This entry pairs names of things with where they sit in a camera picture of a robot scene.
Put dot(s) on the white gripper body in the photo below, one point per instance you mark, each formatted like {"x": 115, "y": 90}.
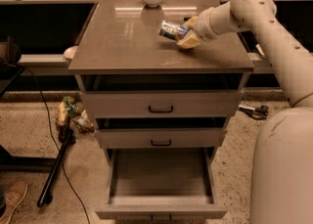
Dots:
{"x": 204, "y": 24}

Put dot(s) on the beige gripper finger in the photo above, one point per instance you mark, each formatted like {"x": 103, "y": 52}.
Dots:
{"x": 189, "y": 41}
{"x": 190, "y": 23}

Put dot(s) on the silver blue redbull can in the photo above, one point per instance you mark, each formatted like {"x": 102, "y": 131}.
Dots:
{"x": 172, "y": 30}

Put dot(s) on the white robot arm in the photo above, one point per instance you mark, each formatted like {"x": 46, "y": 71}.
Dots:
{"x": 282, "y": 169}

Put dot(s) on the grey drawer cabinet with counter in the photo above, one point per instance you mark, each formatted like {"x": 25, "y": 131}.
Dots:
{"x": 122, "y": 38}

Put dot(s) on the grey top drawer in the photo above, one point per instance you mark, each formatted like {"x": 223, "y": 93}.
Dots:
{"x": 163, "y": 95}

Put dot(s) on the grey drawer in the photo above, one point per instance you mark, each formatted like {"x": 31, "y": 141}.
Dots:
{"x": 161, "y": 132}
{"x": 160, "y": 185}
{"x": 163, "y": 95}

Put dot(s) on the grey middle drawer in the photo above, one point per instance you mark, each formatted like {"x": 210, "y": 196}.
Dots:
{"x": 161, "y": 132}

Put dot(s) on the grey bottom drawer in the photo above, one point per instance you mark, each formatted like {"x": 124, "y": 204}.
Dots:
{"x": 160, "y": 185}

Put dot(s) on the white plate behind cabinet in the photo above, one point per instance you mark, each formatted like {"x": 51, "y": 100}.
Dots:
{"x": 70, "y": 52}

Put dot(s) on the snack packets pile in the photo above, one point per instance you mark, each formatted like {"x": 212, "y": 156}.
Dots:
{"x": 72, "y": 110}

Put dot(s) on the black metal pole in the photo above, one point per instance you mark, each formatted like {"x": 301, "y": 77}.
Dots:
{"x": 46, "y": 193}

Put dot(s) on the tan shoe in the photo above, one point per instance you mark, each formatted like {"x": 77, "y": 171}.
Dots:
{"x": 10, "y": 199}

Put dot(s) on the black handled scissors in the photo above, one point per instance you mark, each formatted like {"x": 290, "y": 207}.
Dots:
{"x": 260, "y": 113}

